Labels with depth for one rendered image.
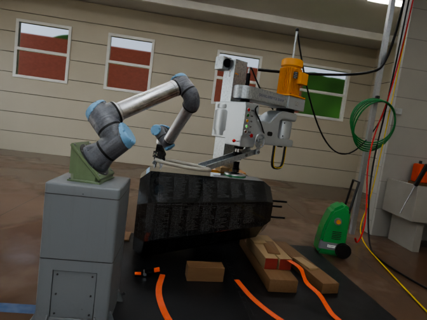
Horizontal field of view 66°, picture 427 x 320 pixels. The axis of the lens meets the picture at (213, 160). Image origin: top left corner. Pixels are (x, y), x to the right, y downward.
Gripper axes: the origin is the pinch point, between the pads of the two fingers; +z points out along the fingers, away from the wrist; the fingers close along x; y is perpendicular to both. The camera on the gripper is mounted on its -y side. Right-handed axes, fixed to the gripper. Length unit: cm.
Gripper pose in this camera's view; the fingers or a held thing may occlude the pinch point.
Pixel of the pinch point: (157, 167)
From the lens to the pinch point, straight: 290.8
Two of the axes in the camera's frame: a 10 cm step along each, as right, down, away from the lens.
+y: -2.7, -0.1, -9.6
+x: 9.4, 2.0, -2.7
